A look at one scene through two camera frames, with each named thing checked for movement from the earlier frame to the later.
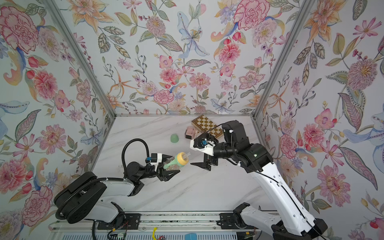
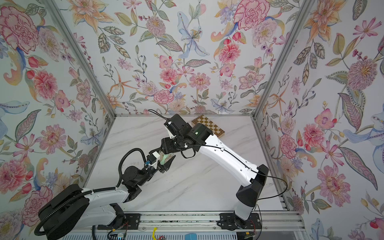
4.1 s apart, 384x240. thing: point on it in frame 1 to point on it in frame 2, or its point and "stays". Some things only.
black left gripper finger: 167,175 to 167,165
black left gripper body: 148,173 stays
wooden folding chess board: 205,125 stays
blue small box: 191,236 stays
